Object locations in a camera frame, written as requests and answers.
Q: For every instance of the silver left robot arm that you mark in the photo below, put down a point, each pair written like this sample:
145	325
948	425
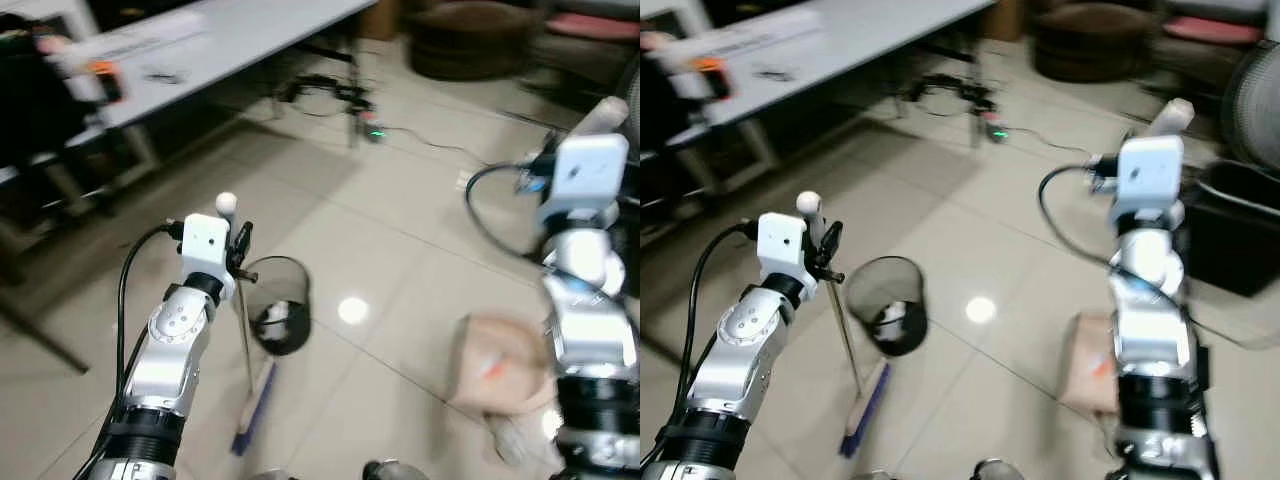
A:
740	345
172	345

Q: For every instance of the white paper sheet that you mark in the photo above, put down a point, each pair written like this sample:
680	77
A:
140	38
750	38

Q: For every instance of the orange and black device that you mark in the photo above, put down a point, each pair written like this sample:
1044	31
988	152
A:
105	80
714	78

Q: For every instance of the white trash in basket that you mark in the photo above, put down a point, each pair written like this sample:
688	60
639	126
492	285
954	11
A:
890	318
275	315

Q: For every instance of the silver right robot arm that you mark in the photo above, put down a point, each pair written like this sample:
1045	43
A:
1152	330
592	330

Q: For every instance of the grey robot foot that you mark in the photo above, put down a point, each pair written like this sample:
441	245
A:
997	470
385	471

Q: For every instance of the broom with blue bristles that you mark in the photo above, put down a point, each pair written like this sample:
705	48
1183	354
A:
866	410
254	410

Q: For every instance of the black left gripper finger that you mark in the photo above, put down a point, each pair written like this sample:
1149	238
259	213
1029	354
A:
830	240
245	240

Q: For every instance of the round brown ottoman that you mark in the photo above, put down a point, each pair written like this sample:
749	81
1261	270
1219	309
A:
470	40
1095	42

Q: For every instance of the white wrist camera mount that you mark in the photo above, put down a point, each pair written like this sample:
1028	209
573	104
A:
206	245
1148	180
780	243
588	175

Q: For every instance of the black mesh waste basket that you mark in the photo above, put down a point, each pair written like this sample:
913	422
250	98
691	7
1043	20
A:
900	285
290	290

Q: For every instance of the red seat cushion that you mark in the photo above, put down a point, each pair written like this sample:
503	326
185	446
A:
592	26
1215	30

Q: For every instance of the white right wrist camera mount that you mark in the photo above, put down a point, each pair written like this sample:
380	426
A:
588	175
1148	180

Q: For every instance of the long white table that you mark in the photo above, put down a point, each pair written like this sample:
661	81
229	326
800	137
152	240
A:
860	40
240	40

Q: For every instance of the black mesh office chair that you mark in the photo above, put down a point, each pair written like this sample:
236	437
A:
1258	100

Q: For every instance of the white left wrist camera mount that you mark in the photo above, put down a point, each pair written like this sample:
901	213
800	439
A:
780	243
206	245

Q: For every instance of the black rectangular bin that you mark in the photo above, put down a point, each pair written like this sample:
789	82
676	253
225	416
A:
1235	225

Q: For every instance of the power strip with green light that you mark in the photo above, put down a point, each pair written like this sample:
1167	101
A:
373	131
995	129

